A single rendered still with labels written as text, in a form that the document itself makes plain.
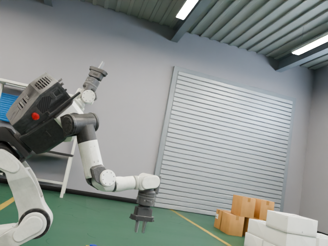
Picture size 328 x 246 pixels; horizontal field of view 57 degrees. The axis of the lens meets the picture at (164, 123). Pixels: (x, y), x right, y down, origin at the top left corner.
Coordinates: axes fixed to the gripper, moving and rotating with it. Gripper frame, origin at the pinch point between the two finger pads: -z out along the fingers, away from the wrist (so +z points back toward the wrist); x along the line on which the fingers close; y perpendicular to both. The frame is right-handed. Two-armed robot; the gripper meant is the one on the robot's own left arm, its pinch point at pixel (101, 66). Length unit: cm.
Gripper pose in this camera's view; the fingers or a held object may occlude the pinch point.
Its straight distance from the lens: 207.8
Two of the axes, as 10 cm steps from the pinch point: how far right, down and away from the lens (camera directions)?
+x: 9.1, 3.5, -2.3
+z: -4.0, 8.8, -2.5
